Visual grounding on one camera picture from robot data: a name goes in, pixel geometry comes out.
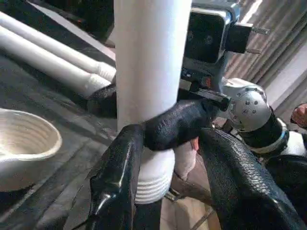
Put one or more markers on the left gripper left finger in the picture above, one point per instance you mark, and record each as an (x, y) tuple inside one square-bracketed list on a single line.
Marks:
[(117, 182)]

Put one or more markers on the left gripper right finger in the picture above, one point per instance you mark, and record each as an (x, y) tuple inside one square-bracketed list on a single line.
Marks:
[(244, 187)]

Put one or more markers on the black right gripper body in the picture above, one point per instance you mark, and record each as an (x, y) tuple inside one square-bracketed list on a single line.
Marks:
[(206, 88)]

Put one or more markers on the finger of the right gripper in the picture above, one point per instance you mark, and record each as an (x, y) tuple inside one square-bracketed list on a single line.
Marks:
[(103, 100), (180, 122)]

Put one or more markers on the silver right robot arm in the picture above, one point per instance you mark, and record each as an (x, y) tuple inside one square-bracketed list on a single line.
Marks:
[(252, 108)]

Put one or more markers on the grey curtain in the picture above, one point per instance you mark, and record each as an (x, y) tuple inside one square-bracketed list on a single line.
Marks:
[(278, 43)]

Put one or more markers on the white plastic table top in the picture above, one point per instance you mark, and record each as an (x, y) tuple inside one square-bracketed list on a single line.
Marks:
[(24, 143)]

